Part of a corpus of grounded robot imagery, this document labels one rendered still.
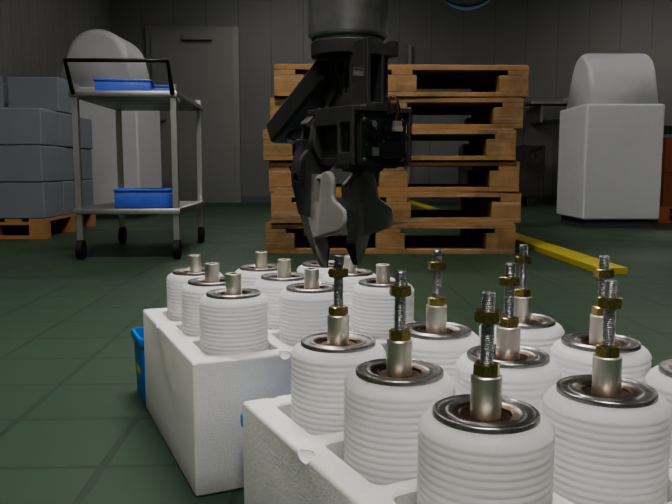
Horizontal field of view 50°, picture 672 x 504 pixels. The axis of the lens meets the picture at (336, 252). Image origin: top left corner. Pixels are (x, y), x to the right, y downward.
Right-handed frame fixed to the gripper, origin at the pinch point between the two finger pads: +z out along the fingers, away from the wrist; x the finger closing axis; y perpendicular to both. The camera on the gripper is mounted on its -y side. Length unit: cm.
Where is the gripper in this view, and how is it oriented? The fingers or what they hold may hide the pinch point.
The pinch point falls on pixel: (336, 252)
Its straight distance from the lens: 71.8
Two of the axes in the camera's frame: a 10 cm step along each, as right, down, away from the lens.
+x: 8.0, -0.7, 5.9
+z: 0.0, 9.9, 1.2
